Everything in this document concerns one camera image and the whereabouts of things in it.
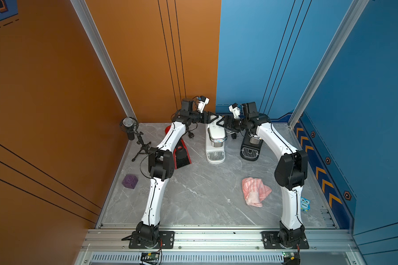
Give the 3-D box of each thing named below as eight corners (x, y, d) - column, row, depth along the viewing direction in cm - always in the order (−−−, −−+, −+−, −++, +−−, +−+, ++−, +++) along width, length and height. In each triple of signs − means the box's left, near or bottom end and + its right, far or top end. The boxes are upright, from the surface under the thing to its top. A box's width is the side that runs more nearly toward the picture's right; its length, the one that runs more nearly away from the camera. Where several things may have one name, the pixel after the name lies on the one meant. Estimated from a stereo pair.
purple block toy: (124, 188, 91) (120, 184, 87) (128, 179, 95) (124, 174, 91) (135, 188, 91) (132, 184, 87) (138, 178, 95) (135, 174, 91)
